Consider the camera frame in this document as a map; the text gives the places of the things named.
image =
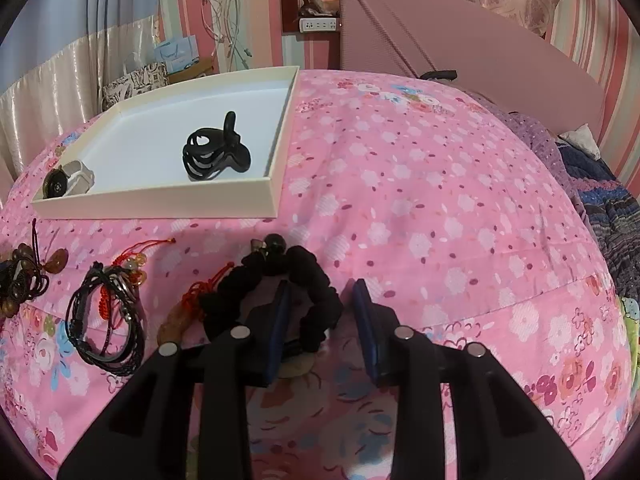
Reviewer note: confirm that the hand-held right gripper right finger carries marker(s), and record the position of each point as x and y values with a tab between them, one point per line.
369	335

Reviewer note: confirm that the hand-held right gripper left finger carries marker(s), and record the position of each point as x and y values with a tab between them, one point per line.
279	330

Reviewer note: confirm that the white shallow tray box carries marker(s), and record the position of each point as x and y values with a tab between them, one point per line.
150	150

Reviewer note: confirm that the purple dotted blanket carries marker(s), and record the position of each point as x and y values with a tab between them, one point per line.
530	135

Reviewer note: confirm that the green printed cloth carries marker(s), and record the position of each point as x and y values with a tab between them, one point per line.
631	335

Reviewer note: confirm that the white jade bangle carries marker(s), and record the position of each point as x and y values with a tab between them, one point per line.
54	186

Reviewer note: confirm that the dark striped knit blanket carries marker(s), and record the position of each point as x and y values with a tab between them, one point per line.
600	200

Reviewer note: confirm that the brown cardboard box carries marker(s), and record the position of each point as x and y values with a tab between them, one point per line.
200	67

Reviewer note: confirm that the patterned storage box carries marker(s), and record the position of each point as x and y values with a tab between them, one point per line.
135	82

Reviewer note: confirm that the white pillow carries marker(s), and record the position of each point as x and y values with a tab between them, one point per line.
582	139

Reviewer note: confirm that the blue gift bag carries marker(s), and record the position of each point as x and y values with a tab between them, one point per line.
175	55

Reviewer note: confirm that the pink headboard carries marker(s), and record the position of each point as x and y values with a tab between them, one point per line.
475	50

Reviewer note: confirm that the white power strip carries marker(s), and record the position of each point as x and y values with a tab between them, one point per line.
320	24

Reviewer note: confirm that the cream satin curtain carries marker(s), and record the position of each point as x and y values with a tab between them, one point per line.
60	70

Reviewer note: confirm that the pale blue sheer curtain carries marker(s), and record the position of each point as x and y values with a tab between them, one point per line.
60	0

